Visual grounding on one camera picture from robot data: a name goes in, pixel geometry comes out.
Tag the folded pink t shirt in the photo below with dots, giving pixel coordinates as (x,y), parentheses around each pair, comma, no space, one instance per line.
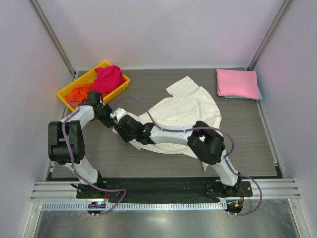
(238,83)

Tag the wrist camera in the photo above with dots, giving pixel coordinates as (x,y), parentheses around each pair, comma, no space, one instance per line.
(93,99)
(118,114)

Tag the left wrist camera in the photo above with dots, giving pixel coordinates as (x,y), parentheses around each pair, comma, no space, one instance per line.
(93,99)

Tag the magenta t shirt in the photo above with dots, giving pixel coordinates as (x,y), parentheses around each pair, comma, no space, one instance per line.
(108,79)

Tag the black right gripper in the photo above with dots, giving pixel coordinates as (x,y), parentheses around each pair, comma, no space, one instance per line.
(122,133)

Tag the orange t shirt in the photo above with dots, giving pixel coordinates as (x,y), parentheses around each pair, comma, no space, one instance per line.
(79,93)

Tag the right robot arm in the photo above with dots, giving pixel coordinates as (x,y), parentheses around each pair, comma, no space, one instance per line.
(204,141)

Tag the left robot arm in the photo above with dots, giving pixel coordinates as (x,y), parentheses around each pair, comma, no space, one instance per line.
(66,144)

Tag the yellow plastic bin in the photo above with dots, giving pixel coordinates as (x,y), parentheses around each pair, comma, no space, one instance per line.
(89,77)

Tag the right aluminium frame post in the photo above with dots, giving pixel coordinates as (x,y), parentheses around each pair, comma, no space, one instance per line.
(278,18)

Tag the slotted white cable duct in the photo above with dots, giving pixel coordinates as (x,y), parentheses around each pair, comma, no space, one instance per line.
(97,206)

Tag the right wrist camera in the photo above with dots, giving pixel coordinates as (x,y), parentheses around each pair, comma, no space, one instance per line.
(118,114)

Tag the aluminium rail front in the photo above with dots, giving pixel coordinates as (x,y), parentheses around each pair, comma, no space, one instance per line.
(278,188)

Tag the white t shirt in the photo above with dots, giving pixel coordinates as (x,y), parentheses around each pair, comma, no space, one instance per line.
(188,104)

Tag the left aluminium frame post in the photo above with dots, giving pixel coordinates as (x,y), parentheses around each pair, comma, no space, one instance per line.
(49,30)

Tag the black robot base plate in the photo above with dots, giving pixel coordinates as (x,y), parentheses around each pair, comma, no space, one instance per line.
(144,189)

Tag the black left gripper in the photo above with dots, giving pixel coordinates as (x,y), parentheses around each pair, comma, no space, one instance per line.
(108,122)

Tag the aluminium frame post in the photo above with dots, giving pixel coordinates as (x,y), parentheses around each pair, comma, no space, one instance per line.
(278,18)
(49,30)

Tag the folded teal t shirt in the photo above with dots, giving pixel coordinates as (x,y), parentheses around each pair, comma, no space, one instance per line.
(237,97)

